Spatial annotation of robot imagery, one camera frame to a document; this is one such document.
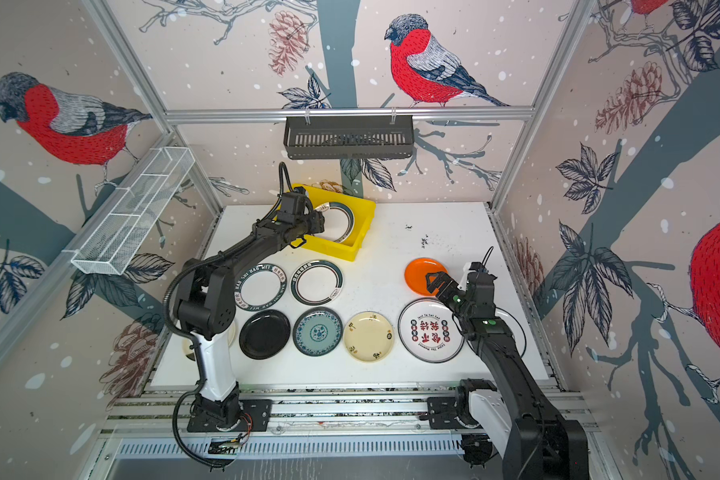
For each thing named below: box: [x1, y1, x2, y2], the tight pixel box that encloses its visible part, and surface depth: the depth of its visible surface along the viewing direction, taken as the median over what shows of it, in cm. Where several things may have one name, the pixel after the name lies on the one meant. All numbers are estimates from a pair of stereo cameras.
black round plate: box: [239, 310, 291, 361], surface depth 88 cm
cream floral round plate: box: [343, 311, 395, 363], surface depth 87 cm
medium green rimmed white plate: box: [290, 259, 345, 306], surface depth 100 cm
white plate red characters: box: [398, 297, 465, 363], surface depth 89 cm
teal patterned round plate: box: [292, 306, 343, 357], surface depth 90 cm
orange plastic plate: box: [404, 258, 448, 296], surface depth 101 cm
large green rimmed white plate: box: [314, 202, 355, 243], surface depth 113 cm
